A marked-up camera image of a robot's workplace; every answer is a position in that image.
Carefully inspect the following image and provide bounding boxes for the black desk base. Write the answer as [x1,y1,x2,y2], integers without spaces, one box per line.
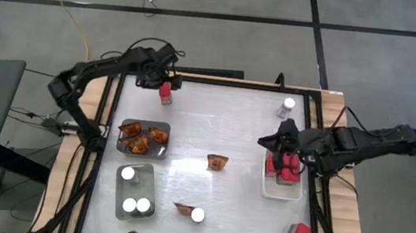
[0,142,54,186]

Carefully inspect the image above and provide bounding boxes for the white plastic bin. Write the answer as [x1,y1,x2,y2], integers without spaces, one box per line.
[259,149,309,204]

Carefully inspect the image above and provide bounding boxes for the black flat bar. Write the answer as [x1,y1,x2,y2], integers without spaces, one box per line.
[173,62,246,81]

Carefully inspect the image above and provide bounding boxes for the black metal rig frame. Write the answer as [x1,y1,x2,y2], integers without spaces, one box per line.
[29,55,388,233]

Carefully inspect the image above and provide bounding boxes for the black bracket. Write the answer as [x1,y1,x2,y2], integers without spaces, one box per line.
[274,71,288,88]

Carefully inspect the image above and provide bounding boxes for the dark grey plastic bin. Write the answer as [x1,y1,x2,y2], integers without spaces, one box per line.
[114,116,173,162]

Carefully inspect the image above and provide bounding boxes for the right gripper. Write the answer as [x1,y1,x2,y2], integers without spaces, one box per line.
[255,115,306,177]

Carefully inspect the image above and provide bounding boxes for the yellow hanging cable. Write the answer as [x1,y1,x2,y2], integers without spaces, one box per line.
[22,0,96,62]

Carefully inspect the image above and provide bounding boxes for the light grey plastic bin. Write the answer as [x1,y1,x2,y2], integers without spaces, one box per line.
[111,159,163,225]

